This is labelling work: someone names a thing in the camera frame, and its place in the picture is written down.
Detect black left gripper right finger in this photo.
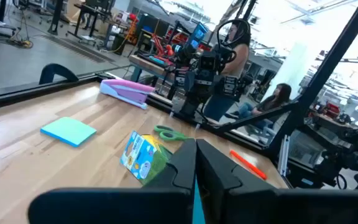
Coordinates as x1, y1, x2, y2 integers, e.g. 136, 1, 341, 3
196, 139, 358, 224

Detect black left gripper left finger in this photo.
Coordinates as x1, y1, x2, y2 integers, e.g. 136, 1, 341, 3
28, 139, 198, 224

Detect orange marker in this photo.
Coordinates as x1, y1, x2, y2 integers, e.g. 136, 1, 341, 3
229, 149, 268, 181

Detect yellow green crayon box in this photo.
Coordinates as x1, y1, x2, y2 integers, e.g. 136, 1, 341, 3
119, 130, 173, 187

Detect green handled scissors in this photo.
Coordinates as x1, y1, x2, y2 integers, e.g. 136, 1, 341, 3
153, 124, 192, 142

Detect teal sticky note pad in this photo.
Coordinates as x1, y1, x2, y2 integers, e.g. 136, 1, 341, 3
40, 116, 98, 147

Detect standing person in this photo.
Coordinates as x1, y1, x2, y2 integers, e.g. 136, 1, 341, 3
202, 18, 252, 122

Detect blue lit screen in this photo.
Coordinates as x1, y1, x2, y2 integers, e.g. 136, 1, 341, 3
186, 22, 210, 50

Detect red background robot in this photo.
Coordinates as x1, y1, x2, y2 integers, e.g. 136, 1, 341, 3
150, 33, 175, 62

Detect wooden background workbench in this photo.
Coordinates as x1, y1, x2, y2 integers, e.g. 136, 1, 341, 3
128, 54, 180, 82

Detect seated person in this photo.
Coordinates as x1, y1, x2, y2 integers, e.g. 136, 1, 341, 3
224, 83, 293, 130

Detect pink and white stapler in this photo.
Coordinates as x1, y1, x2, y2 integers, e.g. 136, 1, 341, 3
99, 78, 155, 110

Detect black equipment beside table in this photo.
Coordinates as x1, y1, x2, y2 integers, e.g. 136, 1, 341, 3
314, 123, 358, 191

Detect black background desk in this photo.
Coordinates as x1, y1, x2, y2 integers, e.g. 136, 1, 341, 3
66, 0, 116, 41

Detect black chair back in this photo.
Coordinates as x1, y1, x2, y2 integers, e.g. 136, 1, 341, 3
38, 63, 80, 85

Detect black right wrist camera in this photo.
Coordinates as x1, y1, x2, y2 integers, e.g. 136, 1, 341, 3
198, 51, 219, 72

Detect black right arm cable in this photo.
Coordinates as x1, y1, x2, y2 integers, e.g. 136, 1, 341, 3
215, 18, 252, 49

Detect white metal bracket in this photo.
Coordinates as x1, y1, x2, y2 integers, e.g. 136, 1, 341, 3
277, 134, 291, 177

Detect black frame brace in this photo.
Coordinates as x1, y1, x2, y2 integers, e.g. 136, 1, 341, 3
211, 101, 301, 134

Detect black rig frame post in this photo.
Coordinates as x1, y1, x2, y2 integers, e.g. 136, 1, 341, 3
265, 0, 358, 159

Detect black table frame rail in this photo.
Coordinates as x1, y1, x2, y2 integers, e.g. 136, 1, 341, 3
0, 72, 295, 156

